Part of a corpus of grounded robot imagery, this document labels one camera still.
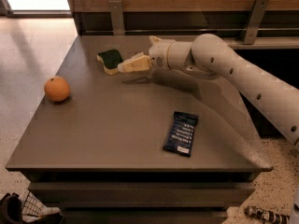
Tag right metal wall bracket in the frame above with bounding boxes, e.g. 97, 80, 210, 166
240, 0, 270, 45

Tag left metal wall bracket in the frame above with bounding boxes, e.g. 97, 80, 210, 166
108, 0, 125, 35

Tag horizontal metal rail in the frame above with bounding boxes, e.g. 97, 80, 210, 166
84, 27, 299, 35

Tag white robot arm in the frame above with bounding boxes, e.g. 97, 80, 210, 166
117, 34, 299, 146

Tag metal wall bracket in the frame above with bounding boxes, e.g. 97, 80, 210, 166
108, 0, 125, 35
240, 0, 270, 45

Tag grey table with drawers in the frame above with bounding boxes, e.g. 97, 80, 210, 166
7, 36, 272, 224

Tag dark blue snack bar wrapper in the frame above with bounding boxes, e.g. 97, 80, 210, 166
163, 111, 199, 157

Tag green and yellow sponge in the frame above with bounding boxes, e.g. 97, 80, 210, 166
97, 49, 123, 75

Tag black and white striped cylinder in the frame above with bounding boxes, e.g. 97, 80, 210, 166
245, 206, 290, 224

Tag black and white wire basket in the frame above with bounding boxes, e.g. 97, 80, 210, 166
0, 192, 66, 224

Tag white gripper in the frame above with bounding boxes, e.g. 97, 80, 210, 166
118, 35, 174, 73

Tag orange fruit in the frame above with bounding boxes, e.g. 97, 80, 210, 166
44, 77, 70, 102

